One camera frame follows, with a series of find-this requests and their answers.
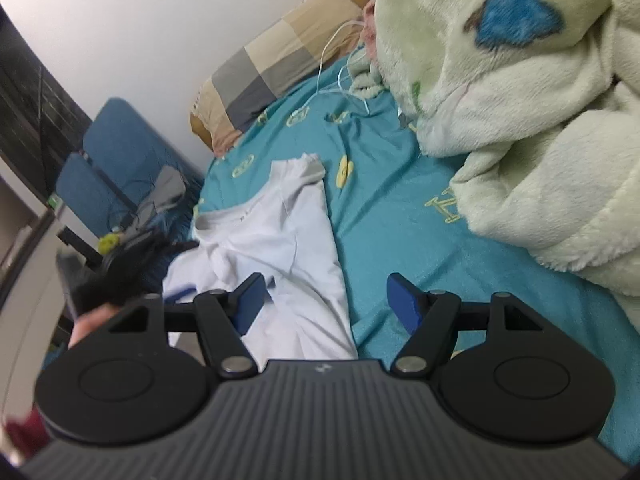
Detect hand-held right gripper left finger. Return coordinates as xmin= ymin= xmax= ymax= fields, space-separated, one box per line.
xmin=107 ymin=272 xmax=268 ymax=379

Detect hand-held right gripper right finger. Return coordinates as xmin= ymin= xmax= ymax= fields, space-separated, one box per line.
xmin=386 ymin=272 xmax=546 ymax=378

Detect white t-shirt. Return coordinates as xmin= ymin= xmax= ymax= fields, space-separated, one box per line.
xmin=162 ymin=154 xmax=360 ymax=361

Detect person's left hand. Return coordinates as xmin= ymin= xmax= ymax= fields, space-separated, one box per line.
xmin=67 ymin=305 xmax=118 ymax=351

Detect teal ruffled cloth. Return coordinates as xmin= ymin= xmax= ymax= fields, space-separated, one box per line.
xmin=145 ymin=200 xmax=201 ymax=251

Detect grey cloth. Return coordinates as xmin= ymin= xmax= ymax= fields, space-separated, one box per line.
xmin=132 ymin=166 xmax=188 ymax=231

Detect teal printed bed sheet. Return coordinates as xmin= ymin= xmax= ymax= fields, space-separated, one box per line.
xmin=192 ymin=55 xmax=640 ymax=461

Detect blue chair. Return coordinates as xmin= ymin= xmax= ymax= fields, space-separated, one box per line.
xmin=55 ymin=97 xmax=206 ymax=261

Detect dark red cloth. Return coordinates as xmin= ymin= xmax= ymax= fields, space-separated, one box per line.
xmin=0 ymin=407 xmax=51 ymax=466

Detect green and pink plush blanket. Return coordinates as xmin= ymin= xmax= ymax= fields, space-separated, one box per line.
xmin=347 ymin=0 xmax=640 ymax=311

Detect plaid pillow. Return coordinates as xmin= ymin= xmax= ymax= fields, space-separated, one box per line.
xmin=189 ymin=0 xmax=373 ymax=156

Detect white cable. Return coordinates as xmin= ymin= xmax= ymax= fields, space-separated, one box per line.
xmin=287 ymin=17 xmax=373 ymax=121

